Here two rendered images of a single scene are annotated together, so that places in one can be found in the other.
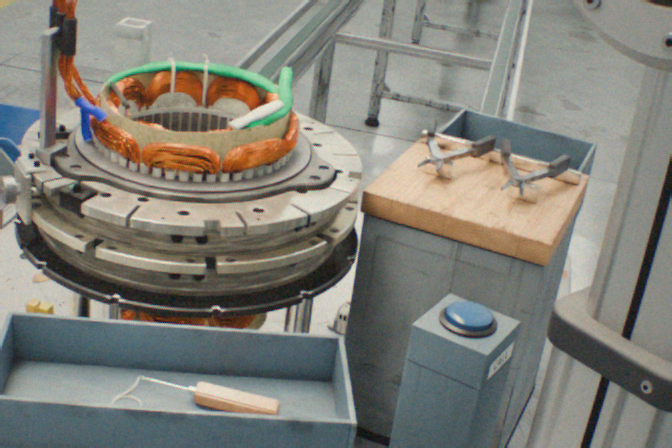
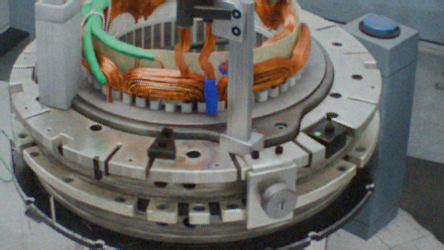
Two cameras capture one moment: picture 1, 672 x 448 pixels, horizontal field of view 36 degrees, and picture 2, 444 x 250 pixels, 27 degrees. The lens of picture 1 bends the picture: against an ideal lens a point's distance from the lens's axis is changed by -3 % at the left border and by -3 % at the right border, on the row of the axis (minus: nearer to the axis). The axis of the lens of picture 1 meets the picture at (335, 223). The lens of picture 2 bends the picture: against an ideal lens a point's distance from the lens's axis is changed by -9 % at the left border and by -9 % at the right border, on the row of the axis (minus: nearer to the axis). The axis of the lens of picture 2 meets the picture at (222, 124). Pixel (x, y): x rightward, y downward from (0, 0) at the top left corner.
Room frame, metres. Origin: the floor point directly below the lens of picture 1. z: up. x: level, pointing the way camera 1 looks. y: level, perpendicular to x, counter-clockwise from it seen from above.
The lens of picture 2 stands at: (0.74, 0.86, 1.47)
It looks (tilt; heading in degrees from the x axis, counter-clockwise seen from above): 30 degrees down; 282
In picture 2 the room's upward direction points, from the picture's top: 1 degrees clockwise
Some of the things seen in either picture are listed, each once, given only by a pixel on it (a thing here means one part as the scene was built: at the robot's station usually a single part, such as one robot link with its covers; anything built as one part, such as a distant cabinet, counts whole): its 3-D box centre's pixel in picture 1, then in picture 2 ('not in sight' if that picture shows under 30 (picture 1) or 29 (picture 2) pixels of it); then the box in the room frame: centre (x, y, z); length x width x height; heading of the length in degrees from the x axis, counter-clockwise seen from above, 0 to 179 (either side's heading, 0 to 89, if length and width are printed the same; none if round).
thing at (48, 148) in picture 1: (52, 97); (244, 74); (0.86, 0.26, 1.15); 0.03 x 0.02 x 0.12; 158
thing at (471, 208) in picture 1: (481, 192); not in sight; (1.01, -0.14, 1.05); 0.20 x 0.19 x 0.02; 160
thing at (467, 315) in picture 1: (469, 315); (380, 24); (0.78, -0.12, 1.04); 0.04 x 0.04 x 0.01
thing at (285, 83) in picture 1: (274, 99); not in sight; (0.93, 0.07, 1.15); 0.15 x 0.04 x 0.02; 166
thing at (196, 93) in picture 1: (175, 91); not in sight; (0.99, 0.17, 1.12); 0.05 x 0.04 x 0.04; 76
